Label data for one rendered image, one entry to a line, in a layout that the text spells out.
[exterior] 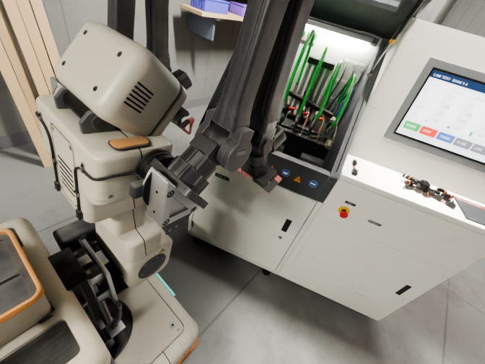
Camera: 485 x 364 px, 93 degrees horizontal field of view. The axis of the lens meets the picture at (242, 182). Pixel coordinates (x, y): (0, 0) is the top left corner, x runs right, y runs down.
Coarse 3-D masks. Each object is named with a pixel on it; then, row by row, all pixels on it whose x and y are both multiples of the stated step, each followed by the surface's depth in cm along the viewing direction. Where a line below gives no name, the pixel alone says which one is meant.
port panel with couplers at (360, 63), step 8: (344, 56) 121; (352, 56) 120; (360, 56) 119; (344, 64) 121; (352, 64) 122; (360, 64) 121; (344, 72) 125; (360, 72) 123; (336, 80) 129; (344, 80) 127; (336, 88) 131; (328, 104) 137; (336, 112) 138
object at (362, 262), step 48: (432, 48) 94; (480, 48) 90; (384, 96) 104; (384, 144) 111; (336, 192) 107; (480, 192) 108; (336, 240) 123; (384, 240) 113; (432, 240) 104; (480, 240) 97; (336, 288) 145; (384, 288) 131
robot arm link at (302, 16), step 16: (304, 0) 40; (288, 16) 41; (304, 16) 42; (288, 32) 42; (272, 48) 45; (288, 48) 44; (272, 64) 46; (288, 64) 47; (272, 80) 48; (256, 96) 52; (272, 96) 50; (256, 112) 54; (272, 112) 53; (256, 128) 55; (272, 128) 56; (256, 144) 57
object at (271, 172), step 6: (246, 162) 75; (246, 168) 74; (252, 168) 69; (258, 168) 68; (264, 168) 69; (270, 168) 73; (252, 174) 72; (258, 174) 71; (264, 174) 72; (270, 174) 72; (258, 180) 72; (264, 180) 71
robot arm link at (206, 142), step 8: (208, 128) 48; (216, 128) 48; (200, 136) 47; (208, 136) 47; (216, 136) 47; (224, 136) 46; (192, 144) 46; (200, 144) 46; (208, 144) 45; (216, 144) 45; (208, 152) 45; (216, 152) 46; (216, 160) 48
